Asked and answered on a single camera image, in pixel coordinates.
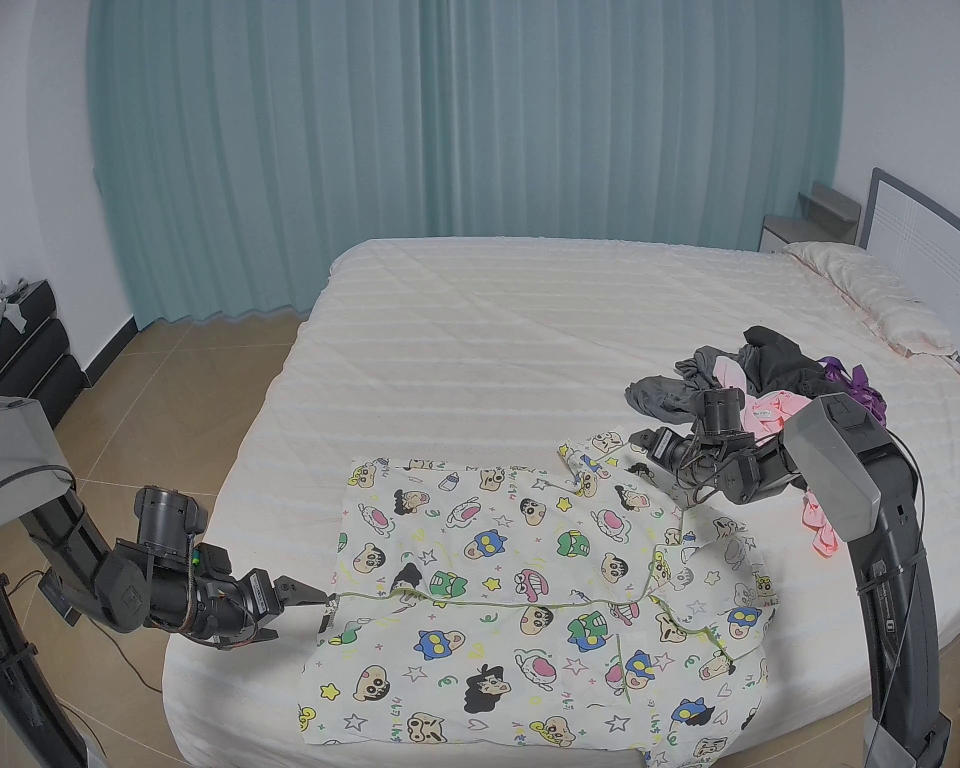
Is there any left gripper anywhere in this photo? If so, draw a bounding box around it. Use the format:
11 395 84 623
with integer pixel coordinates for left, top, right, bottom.
183 568 336 652

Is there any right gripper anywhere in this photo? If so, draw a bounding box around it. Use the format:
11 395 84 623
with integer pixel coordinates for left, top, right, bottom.
627 427 702 490

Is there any white printed pyjama top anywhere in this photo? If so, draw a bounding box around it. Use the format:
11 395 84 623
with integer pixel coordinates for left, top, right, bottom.
297 427 781 768

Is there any grey garment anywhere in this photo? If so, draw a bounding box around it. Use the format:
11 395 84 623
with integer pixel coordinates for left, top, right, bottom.
626 345 744 421

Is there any pink garment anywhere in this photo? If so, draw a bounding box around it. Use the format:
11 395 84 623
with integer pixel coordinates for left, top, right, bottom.
708 358 841 558

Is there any bed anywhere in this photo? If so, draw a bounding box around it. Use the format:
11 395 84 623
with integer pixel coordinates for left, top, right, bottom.
161 166 960 768

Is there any purple garment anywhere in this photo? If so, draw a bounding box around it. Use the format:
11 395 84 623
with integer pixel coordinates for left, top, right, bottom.
817 356 890 429

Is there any grey white bedside table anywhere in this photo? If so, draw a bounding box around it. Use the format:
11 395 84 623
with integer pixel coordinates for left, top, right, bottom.
759 180 861 252

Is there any cream pillow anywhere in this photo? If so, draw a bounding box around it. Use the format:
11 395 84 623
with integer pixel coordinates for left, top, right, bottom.
783 241 955 360

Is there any black chest of drawers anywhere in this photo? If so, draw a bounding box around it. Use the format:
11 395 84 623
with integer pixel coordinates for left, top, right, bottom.
0 279 84 429

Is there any blue-green curtain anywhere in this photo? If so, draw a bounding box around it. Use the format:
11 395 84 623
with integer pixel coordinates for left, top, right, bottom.
86 0 845 331

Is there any crumpled white cloth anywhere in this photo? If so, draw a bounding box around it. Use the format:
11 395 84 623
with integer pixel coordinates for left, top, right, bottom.
0 277 35 335

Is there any black cable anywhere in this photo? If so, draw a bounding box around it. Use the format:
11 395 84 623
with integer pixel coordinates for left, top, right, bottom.
105 626 165 693
0 463 76 490
888 429 930 676

